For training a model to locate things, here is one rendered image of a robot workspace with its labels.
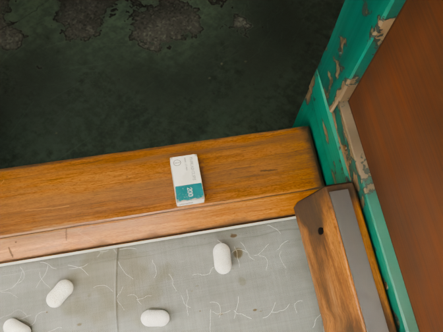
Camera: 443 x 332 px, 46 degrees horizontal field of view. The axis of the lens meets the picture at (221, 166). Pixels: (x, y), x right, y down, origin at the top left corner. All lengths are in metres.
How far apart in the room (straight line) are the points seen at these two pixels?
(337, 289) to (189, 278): 0.19
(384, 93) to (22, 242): 0.45
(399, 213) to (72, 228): 0.38
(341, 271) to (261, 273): 0.13
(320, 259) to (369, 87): 0.20
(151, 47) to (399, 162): 1.27
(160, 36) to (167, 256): 1.14
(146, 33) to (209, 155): 1.09
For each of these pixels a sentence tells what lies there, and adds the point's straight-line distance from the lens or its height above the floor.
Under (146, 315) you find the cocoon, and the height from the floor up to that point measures 0.76.
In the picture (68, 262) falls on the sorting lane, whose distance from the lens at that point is 0.68.
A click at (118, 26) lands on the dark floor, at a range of 1.76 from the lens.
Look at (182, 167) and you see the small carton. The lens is 0.65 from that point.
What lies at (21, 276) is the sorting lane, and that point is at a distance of 0.69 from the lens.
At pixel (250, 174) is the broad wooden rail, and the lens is 0.68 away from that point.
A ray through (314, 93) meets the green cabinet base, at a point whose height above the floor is 0.81.
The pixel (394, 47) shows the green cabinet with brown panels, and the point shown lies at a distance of 0.51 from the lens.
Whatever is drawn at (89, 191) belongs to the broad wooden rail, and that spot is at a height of 0.76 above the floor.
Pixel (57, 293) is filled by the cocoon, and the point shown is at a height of 0.76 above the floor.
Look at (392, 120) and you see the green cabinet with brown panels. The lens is 0.53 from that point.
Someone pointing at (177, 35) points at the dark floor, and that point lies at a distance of 1.72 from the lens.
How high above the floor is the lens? 1.39
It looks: 68 degrees down
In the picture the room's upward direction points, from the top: 9 degrees clockwise
